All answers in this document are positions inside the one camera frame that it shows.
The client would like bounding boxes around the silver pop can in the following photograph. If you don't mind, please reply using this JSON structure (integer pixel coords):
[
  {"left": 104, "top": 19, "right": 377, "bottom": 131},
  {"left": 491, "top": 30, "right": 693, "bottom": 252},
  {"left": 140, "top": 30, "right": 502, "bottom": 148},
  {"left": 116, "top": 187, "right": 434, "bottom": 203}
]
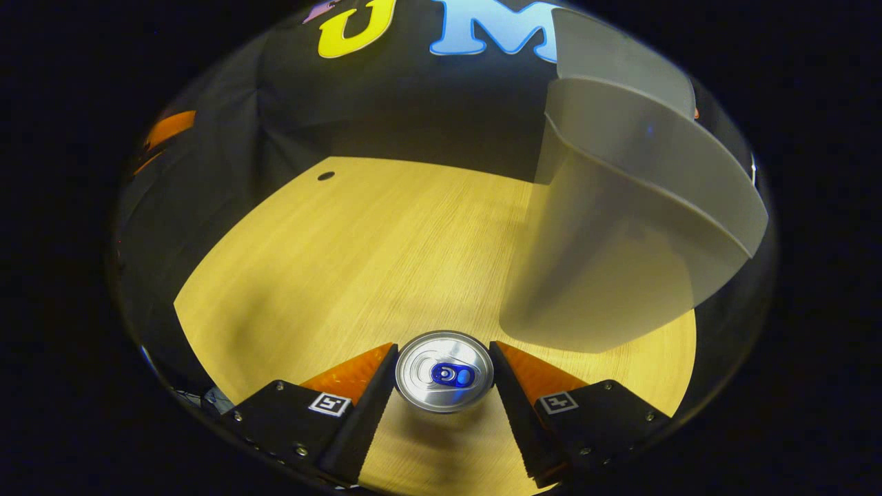
[{"left": 395, "top": 331, "right": 495, "bottom": 414}]

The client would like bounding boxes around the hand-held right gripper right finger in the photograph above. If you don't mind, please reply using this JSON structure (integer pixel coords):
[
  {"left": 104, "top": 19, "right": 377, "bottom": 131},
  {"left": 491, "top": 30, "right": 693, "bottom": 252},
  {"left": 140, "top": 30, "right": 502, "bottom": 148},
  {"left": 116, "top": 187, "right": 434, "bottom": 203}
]
[{"left": 488, "top": 340, "right": 673, "bottom": 488}]

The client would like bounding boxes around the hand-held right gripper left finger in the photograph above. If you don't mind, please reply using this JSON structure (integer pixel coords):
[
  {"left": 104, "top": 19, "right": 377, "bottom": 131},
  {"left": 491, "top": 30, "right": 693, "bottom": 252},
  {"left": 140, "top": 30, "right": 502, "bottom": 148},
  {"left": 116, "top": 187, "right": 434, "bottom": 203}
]
[{"left": 220, "top": 342, "right": 400, "bottom": 486}]

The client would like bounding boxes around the white desktop garbage bin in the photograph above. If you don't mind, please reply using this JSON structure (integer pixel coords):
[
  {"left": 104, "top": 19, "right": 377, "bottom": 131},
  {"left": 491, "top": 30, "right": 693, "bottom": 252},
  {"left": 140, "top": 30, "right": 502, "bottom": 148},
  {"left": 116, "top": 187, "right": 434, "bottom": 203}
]
[{"left": 500, "top": 7, "right": 769, "bottom": 353}]

